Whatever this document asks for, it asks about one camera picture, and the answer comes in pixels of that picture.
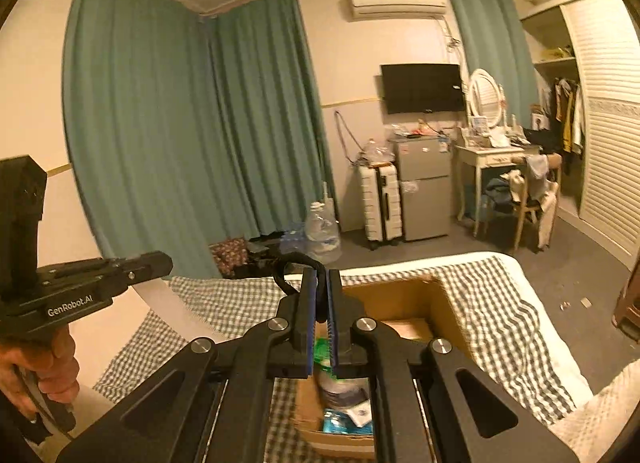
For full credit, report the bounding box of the black hair tie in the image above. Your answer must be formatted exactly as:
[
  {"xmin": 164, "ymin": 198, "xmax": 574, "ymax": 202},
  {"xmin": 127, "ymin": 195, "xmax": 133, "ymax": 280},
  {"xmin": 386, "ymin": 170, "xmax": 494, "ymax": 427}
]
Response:
[{"xmin": 271, "ymin": 251, "xmax": 329, "ymax": 323}]

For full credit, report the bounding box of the teal blister pill pack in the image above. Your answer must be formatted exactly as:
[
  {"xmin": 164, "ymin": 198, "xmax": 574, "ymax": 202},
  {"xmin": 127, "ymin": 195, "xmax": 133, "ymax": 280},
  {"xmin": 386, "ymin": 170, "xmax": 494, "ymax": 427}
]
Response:
[{"xmin": 321, "ymin": 409, "xmax": 373, "ymax": 436}]

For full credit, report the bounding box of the left hand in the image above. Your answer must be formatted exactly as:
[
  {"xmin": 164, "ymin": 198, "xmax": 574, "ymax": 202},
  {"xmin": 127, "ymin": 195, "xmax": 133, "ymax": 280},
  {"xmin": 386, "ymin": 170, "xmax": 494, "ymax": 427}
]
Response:
[{"xmin": 1, "ymin": 325, "xmax": 79, "ymax": 421}]

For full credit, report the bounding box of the white tape roll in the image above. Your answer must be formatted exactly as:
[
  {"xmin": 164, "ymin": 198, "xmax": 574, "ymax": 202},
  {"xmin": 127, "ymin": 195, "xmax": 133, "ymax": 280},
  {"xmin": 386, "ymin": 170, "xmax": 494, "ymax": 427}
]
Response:
[{"xmin": 314, "ymin": 365, "xmax": 370, "ymax": 410}]

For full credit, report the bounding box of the cardboard storage box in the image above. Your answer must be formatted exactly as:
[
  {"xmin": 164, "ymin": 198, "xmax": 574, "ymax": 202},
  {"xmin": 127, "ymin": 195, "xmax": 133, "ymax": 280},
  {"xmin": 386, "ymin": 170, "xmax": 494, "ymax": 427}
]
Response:
[{"xmin": 293, "ymin": 270, "xmax": 473, "ymax": 462}]

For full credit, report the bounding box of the patterned brown bag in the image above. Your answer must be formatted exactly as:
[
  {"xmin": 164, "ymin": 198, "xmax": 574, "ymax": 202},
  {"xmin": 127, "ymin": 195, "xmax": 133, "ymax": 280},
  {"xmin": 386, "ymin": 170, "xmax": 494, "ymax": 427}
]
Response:
[{"xmin": 208, "ymin": 237, "xmax": 250, "ymax": 279}]

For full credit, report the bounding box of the large clear water bottle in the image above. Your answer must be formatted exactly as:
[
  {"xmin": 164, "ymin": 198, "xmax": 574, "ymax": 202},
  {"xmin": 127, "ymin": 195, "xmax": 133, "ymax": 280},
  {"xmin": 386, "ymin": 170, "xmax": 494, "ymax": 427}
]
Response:
[{"xmin": 305, "ymin": 201, "xmax": 342, "ymax": 265}]

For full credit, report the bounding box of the white suitcase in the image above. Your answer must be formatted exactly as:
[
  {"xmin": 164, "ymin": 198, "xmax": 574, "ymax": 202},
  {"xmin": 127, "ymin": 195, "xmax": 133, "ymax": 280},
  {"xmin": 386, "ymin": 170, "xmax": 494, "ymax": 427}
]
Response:
[{"xmin": 358, "ymin": 163, "xmax": 402, "ymax": 249}]

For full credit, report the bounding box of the grey white checkered cloth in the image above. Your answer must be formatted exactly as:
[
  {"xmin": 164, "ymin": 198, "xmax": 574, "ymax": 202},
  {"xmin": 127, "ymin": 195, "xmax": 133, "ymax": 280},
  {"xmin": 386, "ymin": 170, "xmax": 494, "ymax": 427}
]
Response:
[{"xmin": 93, "ymin": 252, "xmax": 593, "ymax": 462}]

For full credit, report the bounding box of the large green curtain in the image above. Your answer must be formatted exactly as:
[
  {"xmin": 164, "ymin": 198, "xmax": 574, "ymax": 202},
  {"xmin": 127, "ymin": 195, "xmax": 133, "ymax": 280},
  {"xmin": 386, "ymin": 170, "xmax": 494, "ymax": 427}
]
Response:
[{"xmin": 62, "ymin": 0, "xmax": 333, "ymax": 279}]

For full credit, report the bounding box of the grey mini fridge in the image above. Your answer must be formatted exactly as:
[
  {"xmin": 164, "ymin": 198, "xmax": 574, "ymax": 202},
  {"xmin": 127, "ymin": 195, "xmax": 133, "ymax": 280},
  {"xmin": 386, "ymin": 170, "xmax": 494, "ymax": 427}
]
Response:
[{"xmin": 390, "ymin": 136, "xmax": 452, "ymax": 241}]

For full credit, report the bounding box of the white dressing table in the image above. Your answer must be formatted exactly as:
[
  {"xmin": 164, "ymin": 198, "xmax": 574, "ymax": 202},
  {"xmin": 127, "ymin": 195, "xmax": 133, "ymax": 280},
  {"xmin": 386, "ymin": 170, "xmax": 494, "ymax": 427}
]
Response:
[{"xmin": 454, "ymin": 145, "xmax": 541, "ymax": 237}]

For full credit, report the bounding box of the wooden chair with clothes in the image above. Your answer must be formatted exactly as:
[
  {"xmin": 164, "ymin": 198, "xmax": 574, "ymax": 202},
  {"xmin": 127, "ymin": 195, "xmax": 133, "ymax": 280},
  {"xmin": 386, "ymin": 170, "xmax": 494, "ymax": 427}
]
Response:
[{"xmin": 504, "ymin": 153, "xmax": 562, "ymax": 252}]

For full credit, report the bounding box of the oval vanity mirror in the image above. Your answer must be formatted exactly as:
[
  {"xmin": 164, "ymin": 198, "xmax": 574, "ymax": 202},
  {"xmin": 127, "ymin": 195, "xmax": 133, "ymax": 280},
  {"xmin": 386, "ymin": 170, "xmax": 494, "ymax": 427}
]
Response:
[{"xmin": 466, "ymin": 68, "xmax": 506, "ymax": 130}]

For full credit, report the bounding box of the green window curtain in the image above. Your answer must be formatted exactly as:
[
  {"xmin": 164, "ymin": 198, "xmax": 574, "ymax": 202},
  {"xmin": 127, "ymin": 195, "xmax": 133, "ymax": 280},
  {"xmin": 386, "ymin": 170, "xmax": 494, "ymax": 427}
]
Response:
[{"xmin": 449, "ymin": 0, "xmax": 538, "ymax": 127}]

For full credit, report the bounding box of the white air conditioner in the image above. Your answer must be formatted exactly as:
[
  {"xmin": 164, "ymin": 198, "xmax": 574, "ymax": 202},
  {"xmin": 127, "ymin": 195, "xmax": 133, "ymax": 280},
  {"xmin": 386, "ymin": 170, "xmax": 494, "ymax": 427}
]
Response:
[{"xmin": 348, "ymin": 0, "xmax": 447, "ymax": 19}]

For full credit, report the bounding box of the white louvered wardrobe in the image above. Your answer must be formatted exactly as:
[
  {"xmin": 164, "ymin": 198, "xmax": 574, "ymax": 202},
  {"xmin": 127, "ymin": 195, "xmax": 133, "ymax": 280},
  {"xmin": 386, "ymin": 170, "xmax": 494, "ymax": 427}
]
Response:
[{"xmin": 521, "ymin": 0, "xmax": 639, "ymax": 267}]

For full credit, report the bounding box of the black wall television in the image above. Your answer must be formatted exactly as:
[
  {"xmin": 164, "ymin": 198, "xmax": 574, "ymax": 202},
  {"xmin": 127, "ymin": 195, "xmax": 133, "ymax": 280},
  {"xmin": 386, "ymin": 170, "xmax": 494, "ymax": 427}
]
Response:
[{"xmin": 381, "ymin": 64, "xmax": 466, "ymax": 114}]

